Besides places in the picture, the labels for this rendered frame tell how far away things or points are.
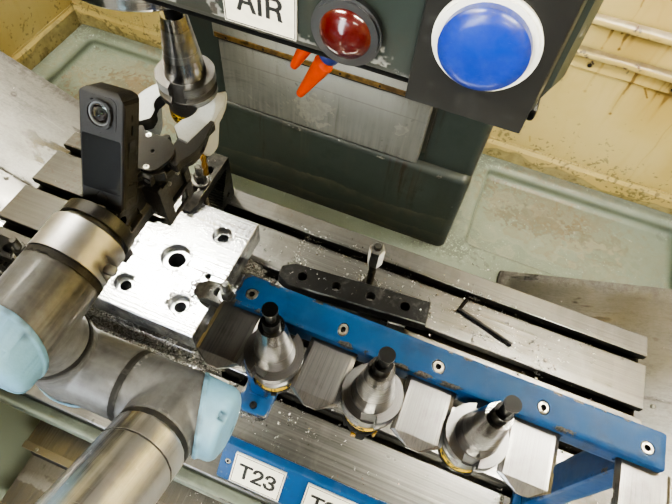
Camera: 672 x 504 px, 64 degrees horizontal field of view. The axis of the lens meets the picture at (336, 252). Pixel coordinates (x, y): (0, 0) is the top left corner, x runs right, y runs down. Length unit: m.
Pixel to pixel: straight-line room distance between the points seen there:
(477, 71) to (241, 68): 1.03
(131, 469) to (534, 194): 1.38
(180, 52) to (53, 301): 0.27
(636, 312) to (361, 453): 0.72
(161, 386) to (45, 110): 1.18
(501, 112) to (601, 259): 1.40
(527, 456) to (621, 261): 1.09
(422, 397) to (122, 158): 0.37
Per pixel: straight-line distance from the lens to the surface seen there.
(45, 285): 0.51
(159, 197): 0.57
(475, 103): 0.21
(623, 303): 1.35
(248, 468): 0.83
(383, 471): 0.88
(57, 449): 1.14
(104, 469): 0.48
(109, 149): 0.53
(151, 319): 0.88
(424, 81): 0.21
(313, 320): 0.59
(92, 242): 0.52
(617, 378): 1.06
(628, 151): 1.60
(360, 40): 0.20
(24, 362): 0.50
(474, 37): 0.19
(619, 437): 0.63
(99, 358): 0.57
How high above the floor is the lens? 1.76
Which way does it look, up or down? 57 degrees down
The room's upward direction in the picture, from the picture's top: 7 degrees clockwise
